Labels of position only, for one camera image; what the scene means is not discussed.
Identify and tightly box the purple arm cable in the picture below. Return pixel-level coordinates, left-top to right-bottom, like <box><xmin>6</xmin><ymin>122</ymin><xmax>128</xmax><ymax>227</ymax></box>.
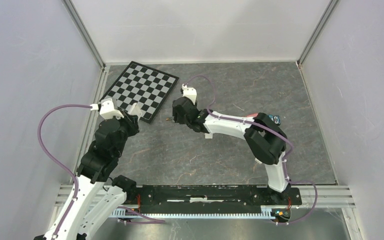
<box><xmin>37</xmin><ymin>104</ymin><xmax>94</xmax><ymax>239</ymax></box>
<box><xmin>182</xmin><ymin>74</ymin><xmax>318</xmax><ymax>225</ymax></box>

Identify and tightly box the white battery cover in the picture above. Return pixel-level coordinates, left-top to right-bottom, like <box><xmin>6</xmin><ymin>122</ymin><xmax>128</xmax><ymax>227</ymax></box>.
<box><xmin>204</xmin><ymin>133</ymin><xmax>213</xmax><ymax>139</ymax></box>

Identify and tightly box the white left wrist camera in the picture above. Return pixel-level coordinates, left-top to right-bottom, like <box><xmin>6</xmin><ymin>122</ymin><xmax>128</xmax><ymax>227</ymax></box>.
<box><xmin>89</xmin><ymin>97</ymin><xmax>124</xmax><ymax>120</ymax></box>

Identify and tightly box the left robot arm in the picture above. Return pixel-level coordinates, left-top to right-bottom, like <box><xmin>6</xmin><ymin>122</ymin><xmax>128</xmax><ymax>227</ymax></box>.
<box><xmin>35</xmin><ymin>114</ymin><xmax>139</xmax><ymax>240</ymax></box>

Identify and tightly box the black white chessboard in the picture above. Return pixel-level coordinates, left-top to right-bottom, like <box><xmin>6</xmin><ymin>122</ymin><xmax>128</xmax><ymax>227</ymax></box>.
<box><xmin>102</xmin><ymin>61</ymin><xmax>180</xmax><ymax>124</ymax></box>

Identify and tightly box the white cable duct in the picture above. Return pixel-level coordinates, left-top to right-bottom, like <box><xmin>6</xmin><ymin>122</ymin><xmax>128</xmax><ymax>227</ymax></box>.
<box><xmin>107</xmin><ymin>207</ymin><xmax>291</xmax><ymax>221</ymax></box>

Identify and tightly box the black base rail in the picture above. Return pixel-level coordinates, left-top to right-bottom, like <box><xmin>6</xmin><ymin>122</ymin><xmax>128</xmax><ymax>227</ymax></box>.
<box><xmin>125</xmin><ymin>184</ymin><xmax>303</xmax><ymax>214</ymax></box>

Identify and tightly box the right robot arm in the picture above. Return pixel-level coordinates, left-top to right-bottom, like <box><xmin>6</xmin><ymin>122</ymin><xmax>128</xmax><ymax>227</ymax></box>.
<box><xmin>172</xmin><ymin>96</ymin><xmax>291</xmax><ymax>204</ymax></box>

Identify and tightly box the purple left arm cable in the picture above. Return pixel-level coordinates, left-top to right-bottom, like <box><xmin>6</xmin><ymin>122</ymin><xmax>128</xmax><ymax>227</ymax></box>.
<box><xmin>37</xmin><ymin>104</ymin><xmax>94</xmax><ymax>239</ymax></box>

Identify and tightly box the blue owl figurine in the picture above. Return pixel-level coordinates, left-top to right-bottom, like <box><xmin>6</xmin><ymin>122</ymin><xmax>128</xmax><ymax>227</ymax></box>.
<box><xmin>268</xmin><ymin>114</ymin><xmax>281</xmax><ymax>126</ymax></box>

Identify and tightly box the red playing card box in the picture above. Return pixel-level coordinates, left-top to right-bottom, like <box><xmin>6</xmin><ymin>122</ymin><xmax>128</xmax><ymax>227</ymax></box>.
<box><xmin>246</xmin><ymin>113</ymin><xmax>258</xmax><ymax>118</ymax></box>

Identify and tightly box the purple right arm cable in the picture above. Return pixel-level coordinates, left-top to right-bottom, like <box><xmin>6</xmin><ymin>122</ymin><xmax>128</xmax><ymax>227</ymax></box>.
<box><xmin>182</xmin><ymin>74</ymin><xmax>318</xmax><ymax>225</ymax></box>

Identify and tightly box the white remote with dark buttons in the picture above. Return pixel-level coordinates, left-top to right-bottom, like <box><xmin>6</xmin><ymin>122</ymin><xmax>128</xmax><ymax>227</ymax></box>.
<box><xmin>127</xmin><ymin>102</ymin><xmax>143</xmax><ymax>120</ymax></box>

